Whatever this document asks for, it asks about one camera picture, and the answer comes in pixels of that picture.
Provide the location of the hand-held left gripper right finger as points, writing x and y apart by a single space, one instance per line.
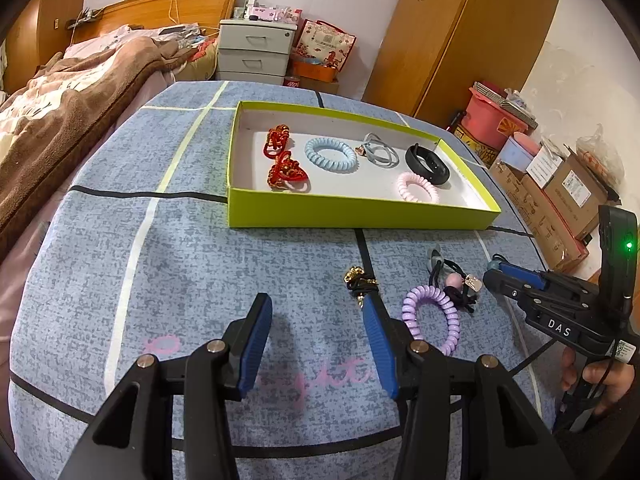
380 350

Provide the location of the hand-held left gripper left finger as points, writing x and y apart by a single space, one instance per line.
252 347

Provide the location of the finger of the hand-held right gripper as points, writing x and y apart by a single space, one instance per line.
522 275
505 292

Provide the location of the green cardboard box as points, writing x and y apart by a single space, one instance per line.
350 210

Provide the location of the black wristband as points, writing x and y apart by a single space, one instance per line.
415 162

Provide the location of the person's right forearm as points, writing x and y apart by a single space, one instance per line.
610 450

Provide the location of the person's right hand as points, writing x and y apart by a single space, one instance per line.
605 372

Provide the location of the large cardboard box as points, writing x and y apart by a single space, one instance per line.
535 210

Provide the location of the labelled cardboard box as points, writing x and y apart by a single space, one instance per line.
575 185

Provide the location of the white paper box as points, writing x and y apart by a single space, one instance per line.
542 165

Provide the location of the lavender box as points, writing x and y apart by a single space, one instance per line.
517 150

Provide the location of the blue plaid cloth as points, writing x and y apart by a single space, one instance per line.
150 270

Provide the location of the yellow patterned box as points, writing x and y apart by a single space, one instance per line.
475 145

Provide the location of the clear plastic bag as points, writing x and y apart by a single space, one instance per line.
600 152

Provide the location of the pink plastic bucket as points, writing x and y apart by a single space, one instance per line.
487 120

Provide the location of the stack of woven mats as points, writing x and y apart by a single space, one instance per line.
500 97

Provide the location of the pink bed sheet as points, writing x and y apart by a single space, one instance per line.
17 310

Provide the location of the wide wooden wardrobe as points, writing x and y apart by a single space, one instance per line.
450 35

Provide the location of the small brown cardboard box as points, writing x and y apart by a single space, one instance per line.
320 85

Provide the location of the orange box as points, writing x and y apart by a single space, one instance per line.
315 71

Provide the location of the brown blanket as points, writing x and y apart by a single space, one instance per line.
65 125

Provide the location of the grey nightstand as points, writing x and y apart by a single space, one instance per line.
250 55

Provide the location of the red patterned gift bag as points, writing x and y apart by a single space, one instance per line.
325 42

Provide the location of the pink box on nightstand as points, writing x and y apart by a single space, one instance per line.
275 14

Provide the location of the pale pillow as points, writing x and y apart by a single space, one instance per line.
125 37

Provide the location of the wooden headboard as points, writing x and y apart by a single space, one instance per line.
150 10

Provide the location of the narrow wooden wardrobe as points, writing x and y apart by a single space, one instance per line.
40 10

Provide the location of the small wall shelf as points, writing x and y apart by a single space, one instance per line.
85 19

